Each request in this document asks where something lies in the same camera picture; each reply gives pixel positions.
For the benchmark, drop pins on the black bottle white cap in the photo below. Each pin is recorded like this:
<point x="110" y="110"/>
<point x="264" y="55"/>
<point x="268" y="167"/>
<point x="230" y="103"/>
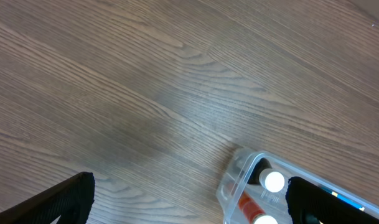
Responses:
<point x="264" y="175"/>

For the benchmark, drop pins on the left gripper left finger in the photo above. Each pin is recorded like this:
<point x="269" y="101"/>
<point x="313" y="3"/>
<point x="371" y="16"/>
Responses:
<point x="67" y="202"/>

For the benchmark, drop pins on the clear plastic container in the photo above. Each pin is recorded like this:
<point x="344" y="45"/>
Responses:
<point x="234" y="182"/>

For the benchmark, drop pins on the orange bottle white cap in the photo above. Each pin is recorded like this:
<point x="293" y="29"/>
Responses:
<point x="253" y="212"/>

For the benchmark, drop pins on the blue yellow lozenge box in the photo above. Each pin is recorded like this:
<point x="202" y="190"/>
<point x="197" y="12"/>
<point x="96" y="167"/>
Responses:
<point x="343" y="198"/>

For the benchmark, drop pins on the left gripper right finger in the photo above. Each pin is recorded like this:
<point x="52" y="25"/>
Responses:
<point x="308" y="203"/>

